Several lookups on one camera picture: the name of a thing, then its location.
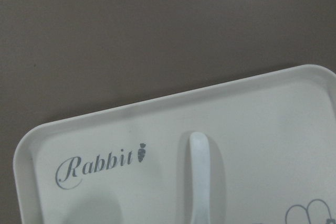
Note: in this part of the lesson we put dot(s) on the white ceramic spoon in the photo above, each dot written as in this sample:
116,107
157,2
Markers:
201,177

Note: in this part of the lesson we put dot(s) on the cream rabbit tray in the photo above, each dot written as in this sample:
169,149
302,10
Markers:
272,149

